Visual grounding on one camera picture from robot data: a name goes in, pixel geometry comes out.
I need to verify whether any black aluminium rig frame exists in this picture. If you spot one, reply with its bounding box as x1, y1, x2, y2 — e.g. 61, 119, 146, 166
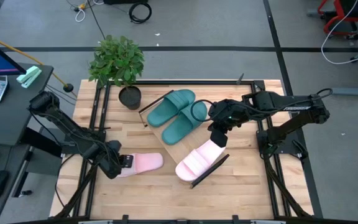
53, 79, 324, 224

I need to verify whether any green rubber slide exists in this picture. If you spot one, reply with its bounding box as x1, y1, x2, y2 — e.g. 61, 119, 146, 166
146, 89, 196, 128
161, 101, 208, 146

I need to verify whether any pink rubber slide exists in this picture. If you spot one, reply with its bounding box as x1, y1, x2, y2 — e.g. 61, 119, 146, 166
175, 139, 226, 183
116, 152, 165, 179

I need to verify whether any potted green plant black pot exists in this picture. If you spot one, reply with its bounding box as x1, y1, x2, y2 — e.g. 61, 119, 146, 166
88, 34, 145, 111

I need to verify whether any long white floor cable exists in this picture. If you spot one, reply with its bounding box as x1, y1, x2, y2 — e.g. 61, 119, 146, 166
320, 0, 358, 65

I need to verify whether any red black rolling stool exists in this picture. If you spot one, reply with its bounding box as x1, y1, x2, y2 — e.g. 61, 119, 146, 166
306, 0, 358, 40

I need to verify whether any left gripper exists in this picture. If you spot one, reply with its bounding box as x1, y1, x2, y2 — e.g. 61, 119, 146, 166
99, 140, 134, 180

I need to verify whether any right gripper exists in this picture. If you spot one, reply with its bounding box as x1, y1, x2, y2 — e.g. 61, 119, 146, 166
208, 99, 251, 149

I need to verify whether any black looped gripper cable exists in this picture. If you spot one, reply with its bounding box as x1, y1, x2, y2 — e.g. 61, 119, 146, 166
190, 99, 218, 123

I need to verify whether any mint green stapler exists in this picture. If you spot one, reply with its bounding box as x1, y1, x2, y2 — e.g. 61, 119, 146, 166
16, 65, 43, 89

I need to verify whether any yellow pole black foot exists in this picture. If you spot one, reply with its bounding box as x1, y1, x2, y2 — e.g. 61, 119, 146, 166
0, 30, 75, 93

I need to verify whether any black coiled cable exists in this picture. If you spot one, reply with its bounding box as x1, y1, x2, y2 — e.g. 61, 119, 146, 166
128, 2, 153, 25

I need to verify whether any wooden shelf black metal frame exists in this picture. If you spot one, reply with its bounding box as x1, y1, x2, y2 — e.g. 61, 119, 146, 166
138, 89, 231, 190

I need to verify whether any black desk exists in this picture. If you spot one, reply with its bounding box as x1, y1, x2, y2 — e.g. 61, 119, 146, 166
0, 63, 55, 224

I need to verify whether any white cable yellow plug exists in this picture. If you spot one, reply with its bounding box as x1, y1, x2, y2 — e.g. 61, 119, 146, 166
74, 2, 88, 23

